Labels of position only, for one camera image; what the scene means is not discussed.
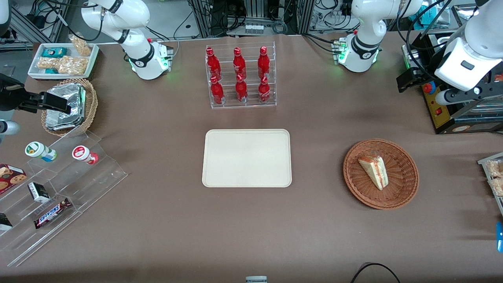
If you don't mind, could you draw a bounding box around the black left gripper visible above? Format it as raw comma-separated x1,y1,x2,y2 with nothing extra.
396,58,436,94

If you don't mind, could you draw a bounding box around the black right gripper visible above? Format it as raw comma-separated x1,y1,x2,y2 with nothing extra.
0,74,72,115

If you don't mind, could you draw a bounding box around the triangle sandwich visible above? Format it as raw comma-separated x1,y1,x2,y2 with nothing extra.
357,155,389,191

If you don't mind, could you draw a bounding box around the small tan wicker basket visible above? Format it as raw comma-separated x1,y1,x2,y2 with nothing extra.
41,78,98,138

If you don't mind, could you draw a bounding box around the white rectangular snack tray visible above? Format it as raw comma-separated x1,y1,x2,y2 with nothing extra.
27,42,99,80

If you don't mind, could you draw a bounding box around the large brown wicker basket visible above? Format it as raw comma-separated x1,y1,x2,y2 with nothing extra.
343,138,420,210

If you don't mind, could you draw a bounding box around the beige plastic serving tray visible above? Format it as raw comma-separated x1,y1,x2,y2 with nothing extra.
202,129,292,188

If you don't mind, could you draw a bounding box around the foil wrapped package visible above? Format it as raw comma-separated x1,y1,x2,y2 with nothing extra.
47,83,86,116
45,110,84,131

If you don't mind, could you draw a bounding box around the clear bag of peanuts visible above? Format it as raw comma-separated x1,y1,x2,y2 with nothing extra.
37,57,60,71
68,34,92,57
58,55,88,75

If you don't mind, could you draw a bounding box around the green lid yogurt cup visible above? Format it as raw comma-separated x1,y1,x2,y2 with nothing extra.
25,141,57,163

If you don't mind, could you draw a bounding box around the large teal snack packet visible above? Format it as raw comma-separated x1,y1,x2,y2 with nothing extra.
42,47,68,58

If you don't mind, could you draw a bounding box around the red lid yogurt cup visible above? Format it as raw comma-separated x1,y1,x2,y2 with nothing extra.
72,145,99,165

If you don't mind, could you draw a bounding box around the teal plastic packet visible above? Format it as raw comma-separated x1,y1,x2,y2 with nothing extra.
416,6,437,27

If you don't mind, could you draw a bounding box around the red cookie box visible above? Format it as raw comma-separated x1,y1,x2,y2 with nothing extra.
0,163,28,195

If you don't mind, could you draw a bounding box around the clear acrylic stepped shelf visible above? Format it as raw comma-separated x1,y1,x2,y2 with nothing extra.
0,130,129,268

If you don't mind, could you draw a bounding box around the small black white carton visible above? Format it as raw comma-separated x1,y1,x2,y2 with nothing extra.
28,182,51,203

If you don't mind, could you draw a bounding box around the brown Snickers bar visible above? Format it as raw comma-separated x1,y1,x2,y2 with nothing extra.
33,197,72,230

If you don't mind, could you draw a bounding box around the red cola bottle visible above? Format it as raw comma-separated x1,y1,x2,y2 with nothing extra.
257,46,271,79
206,47,222,80
210,76,225,105
258,76,271,104
235,74,248,103
233,47,246,79

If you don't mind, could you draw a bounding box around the clear acrylic side rack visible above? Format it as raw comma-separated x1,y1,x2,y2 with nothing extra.
477,152,503,217

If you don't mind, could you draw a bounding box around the clear acrylic bottle rack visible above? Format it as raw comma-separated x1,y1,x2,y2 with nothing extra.
205,41,277,110

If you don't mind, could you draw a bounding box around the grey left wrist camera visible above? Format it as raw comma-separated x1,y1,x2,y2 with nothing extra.
435,84,492,106

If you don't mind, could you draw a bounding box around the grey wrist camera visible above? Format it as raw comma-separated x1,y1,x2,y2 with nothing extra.
0,120,20,136
435,84,492,106

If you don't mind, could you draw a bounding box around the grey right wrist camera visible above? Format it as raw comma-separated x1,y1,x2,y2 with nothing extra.
0,120,20,136

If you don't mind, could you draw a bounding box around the black left base cable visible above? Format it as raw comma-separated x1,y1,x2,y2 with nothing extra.
302,33,339,54

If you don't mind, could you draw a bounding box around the black base cable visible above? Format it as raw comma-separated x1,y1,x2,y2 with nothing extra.
145,26,180,53
302,33,339,54

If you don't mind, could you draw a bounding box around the black right base cable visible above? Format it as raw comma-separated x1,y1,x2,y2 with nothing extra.
145,26,180,53

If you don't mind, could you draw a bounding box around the black looped cable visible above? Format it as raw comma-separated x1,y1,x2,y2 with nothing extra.
349,262,402,283

